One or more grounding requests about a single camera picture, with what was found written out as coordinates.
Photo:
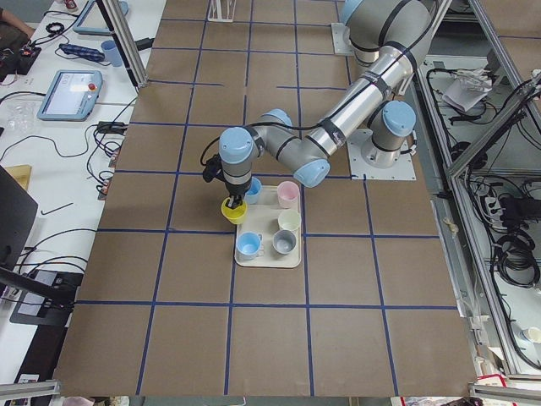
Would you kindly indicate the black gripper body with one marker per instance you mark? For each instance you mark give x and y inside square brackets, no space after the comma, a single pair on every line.
[235,191]

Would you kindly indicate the yellow plastic cup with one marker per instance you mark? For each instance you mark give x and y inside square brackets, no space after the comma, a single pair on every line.
[237,215]

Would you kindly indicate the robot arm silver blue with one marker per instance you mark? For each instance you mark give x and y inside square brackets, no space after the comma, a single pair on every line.
[390,39]

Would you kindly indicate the blue cup near pink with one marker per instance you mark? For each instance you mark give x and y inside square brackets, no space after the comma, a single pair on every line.
[253,194]

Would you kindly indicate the pink plastic cup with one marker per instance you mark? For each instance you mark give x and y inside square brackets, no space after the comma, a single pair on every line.
[288,194]

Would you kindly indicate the blue cup near grey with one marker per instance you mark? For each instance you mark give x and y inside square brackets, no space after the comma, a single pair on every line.
[249,246]

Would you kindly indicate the cream plastic cup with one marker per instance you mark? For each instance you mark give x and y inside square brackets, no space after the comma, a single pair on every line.
[290,220]

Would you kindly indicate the grey plastic cup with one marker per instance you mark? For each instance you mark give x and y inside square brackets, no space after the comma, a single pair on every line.
[284,242]

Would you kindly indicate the blue cup on desk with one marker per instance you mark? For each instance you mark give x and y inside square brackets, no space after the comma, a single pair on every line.
[111,53]

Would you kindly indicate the cream plastic tray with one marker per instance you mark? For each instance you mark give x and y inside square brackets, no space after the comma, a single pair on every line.
[262,219]

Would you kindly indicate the black adapter box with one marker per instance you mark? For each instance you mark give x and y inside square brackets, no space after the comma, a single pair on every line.
[111,127]

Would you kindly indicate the near teach pendant tablet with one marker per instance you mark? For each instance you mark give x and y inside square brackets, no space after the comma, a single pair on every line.
[71,96]

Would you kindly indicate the teach pendant tablet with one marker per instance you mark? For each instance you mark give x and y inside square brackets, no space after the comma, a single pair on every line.
[90,22]
[71,96]

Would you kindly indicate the blue power strip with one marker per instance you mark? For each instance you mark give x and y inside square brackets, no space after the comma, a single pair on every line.
[89,54]

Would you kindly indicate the black monitor stand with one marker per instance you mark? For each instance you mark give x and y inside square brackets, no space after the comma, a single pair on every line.
[46,296]

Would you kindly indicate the far teach pendant tablet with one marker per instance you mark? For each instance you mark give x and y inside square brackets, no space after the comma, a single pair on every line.
[90,22]

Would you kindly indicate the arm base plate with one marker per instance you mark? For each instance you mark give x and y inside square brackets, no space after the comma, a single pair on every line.
[401,167]
[340,39]

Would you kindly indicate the white wire cup rack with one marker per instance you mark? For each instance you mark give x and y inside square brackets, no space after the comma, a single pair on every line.
[221,11]

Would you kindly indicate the aluminium frame post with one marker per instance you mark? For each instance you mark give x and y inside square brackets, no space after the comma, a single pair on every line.
[118,27]

